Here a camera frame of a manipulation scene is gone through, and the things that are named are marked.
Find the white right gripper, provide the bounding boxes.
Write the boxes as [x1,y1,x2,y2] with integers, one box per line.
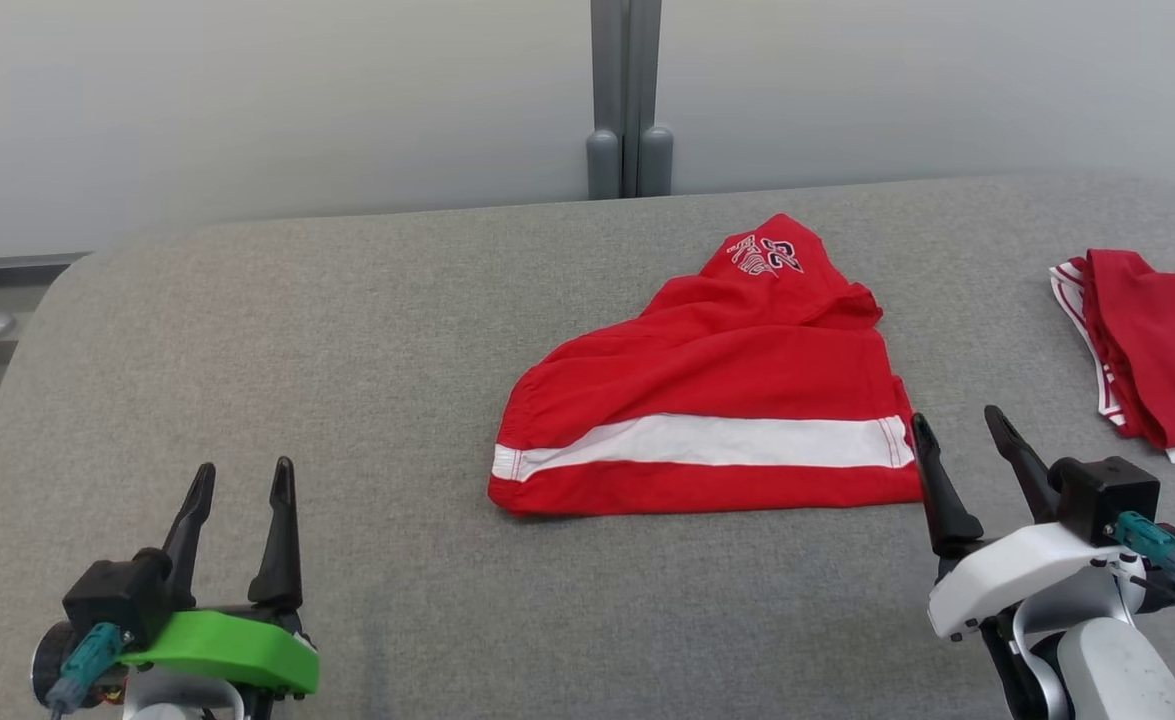
[909,405,1134,642]

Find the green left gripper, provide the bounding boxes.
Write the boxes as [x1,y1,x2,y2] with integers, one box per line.
[118,457,322,699]

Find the red white basketball jersey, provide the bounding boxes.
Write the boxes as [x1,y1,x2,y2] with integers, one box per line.
[1049,249,1175,465]

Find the red shorts with white stripe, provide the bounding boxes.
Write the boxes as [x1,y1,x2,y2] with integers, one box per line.
[487,213,924,519]

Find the right camera cable teal plug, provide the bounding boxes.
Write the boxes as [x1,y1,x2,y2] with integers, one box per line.
[1107,510,1175,627]

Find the camera cable teal plug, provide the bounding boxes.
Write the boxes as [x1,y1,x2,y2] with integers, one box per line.
[45,621,134,717]
[1107,510,1175,627]

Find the left camera cable teal plug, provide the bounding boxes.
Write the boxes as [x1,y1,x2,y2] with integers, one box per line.
[45,621,134,717]

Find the dark grey wall rail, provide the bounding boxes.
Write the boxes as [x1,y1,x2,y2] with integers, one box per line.
[0,253,90,277]

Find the dark grey partition post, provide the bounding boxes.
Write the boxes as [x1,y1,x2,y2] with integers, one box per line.
[587,0,675,200]

